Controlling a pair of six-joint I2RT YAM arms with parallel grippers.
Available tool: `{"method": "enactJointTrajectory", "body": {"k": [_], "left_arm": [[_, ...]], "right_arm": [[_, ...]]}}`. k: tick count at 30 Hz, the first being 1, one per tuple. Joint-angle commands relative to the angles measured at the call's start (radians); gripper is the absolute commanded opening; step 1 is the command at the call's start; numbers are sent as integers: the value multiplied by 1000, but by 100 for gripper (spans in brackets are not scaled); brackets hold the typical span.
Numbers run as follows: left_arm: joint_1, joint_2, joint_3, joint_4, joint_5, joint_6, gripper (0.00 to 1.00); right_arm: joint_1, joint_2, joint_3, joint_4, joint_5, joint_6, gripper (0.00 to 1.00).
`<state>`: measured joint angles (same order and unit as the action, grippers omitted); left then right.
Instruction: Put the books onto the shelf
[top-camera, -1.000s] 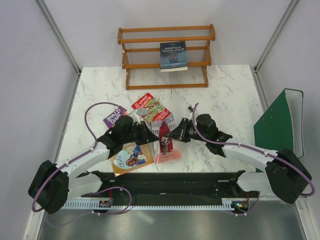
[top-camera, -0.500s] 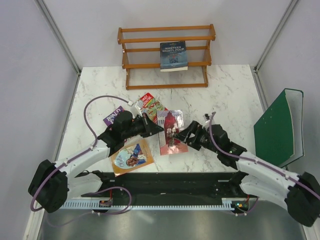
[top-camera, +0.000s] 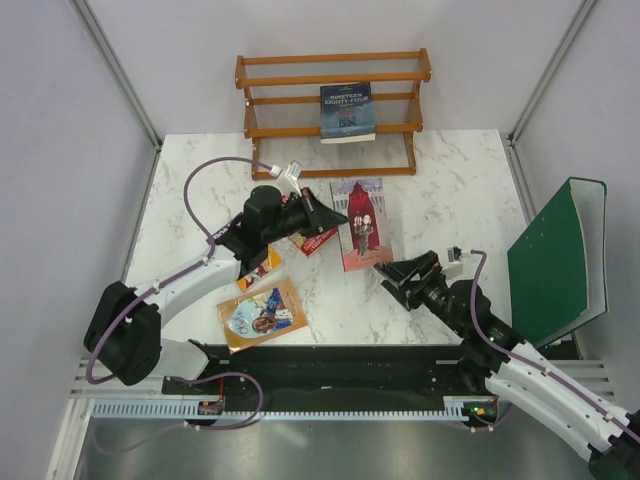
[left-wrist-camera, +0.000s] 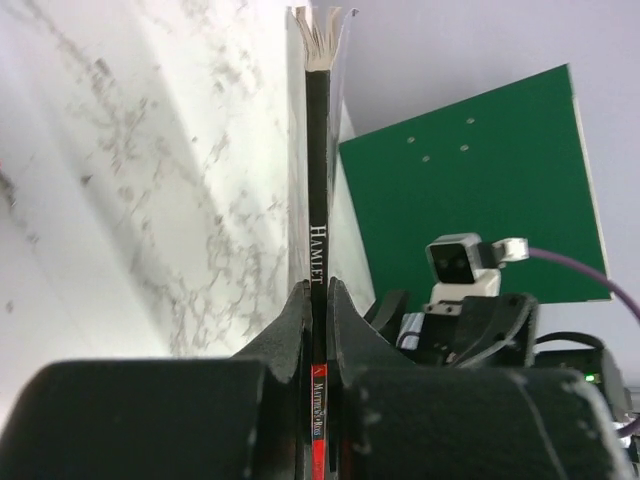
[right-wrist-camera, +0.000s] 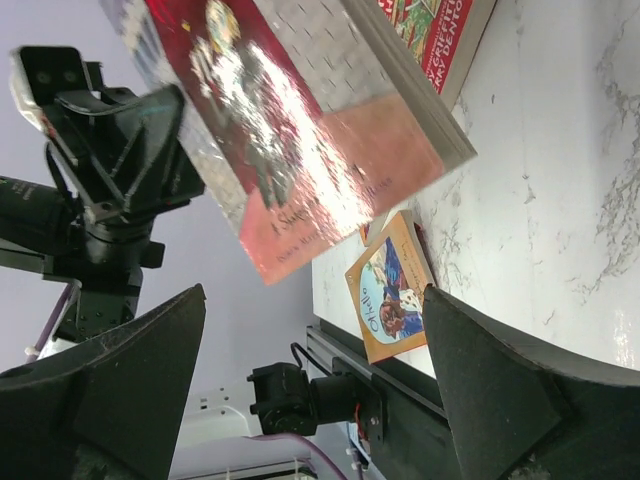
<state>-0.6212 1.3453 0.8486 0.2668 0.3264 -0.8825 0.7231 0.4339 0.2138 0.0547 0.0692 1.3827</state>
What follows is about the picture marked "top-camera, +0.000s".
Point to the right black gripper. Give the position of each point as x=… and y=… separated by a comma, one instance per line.
x=427, y=269

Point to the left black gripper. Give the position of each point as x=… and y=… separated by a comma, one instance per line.
x=315, y=212

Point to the grey red curtain book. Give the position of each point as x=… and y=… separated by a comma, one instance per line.
x=365, y=239

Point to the Nineteen Eighty-Four blue book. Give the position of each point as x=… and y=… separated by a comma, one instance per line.
x=347, y=113

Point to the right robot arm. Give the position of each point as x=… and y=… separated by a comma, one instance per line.
x=512, y=369

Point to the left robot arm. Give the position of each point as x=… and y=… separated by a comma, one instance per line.
x=125, y=333

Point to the red Treehouse book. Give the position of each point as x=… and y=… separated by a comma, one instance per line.
x=309, y=245

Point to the Roald Dahl yellow purple book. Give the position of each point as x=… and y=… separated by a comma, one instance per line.
x=260, y=270

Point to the orange Charlie book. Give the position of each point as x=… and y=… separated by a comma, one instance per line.
x=256, y=317

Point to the wooden book rack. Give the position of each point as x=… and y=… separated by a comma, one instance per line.
x=283, y=100

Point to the green lever arch file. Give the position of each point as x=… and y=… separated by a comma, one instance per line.
x=557, y=267

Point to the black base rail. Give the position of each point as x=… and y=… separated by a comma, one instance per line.
x=374, y=377

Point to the right aluminium frame post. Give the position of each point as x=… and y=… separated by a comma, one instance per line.
x=560, y=53

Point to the white slotted cable duct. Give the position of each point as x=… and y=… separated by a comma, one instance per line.
x=452, y=410

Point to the aluminium front rail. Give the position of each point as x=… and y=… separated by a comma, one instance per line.
x=592, y=374

